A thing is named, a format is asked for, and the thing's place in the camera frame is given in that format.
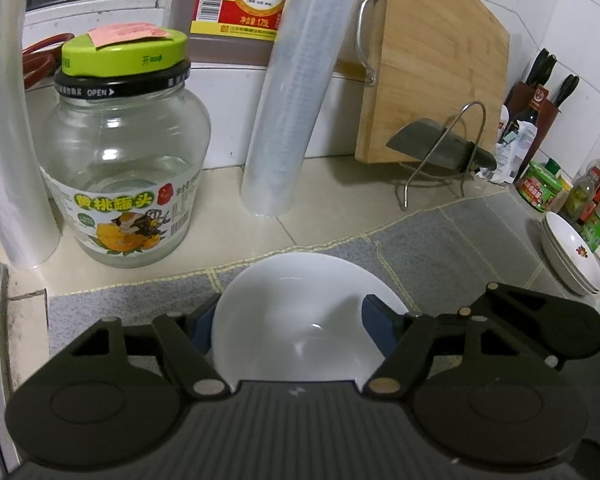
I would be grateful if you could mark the green-lidded glass jar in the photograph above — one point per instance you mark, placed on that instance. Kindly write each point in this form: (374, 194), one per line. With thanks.
(125, 160)

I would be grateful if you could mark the brown knife block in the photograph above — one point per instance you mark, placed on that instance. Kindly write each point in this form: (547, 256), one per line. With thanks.
(554, 115)

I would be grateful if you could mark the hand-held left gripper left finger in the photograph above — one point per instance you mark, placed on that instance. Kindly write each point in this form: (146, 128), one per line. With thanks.
(202, 327)

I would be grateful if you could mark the white fruit-print plate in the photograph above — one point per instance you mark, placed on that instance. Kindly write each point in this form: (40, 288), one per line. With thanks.
(570, 240)
(559, 272)

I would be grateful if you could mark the grey checked mat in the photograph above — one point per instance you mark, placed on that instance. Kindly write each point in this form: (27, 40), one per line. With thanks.
(455, 240)

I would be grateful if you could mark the green-labelled plastic bottle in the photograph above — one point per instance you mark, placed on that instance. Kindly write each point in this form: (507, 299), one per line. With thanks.
(597, 227)

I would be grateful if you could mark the green-capped small bottle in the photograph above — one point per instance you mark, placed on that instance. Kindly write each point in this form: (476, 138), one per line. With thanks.
(552, 164)

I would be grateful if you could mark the brown cooking wine jug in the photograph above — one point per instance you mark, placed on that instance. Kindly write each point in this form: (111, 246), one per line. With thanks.
(235, 5)

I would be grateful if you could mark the short plastic wrap roll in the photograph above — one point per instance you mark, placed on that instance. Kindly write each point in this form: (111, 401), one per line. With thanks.
(15, 160)

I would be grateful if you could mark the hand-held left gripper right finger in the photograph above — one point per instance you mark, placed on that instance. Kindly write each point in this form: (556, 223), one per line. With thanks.
(377, 320)

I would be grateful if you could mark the white floral bowl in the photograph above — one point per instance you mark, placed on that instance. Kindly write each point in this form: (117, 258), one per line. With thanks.
(300, 300)

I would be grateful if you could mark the dark soy sauce bottle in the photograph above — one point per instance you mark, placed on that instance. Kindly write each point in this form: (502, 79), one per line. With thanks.
(527, 120)

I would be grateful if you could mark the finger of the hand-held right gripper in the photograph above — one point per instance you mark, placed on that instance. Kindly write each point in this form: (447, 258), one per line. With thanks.
(500, 310)

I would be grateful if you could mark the green-lidded sauce jar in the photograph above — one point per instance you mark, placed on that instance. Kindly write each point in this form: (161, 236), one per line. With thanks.
(537, 190)

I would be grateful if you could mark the bamboo cutting board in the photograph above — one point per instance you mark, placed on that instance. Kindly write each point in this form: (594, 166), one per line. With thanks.
(430, 60)

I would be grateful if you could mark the tall plastic wrap roll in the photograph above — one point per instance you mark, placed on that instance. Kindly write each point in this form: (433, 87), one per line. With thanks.
(290, 110)

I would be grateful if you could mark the pink paper note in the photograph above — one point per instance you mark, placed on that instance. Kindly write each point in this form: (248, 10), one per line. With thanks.
(130, 34)

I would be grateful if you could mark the yellow-lidded spice jar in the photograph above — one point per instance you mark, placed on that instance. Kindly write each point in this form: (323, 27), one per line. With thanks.
(562, 185)

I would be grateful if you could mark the white seasoning bag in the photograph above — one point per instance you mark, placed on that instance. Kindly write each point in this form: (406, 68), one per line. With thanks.
(510, 160)

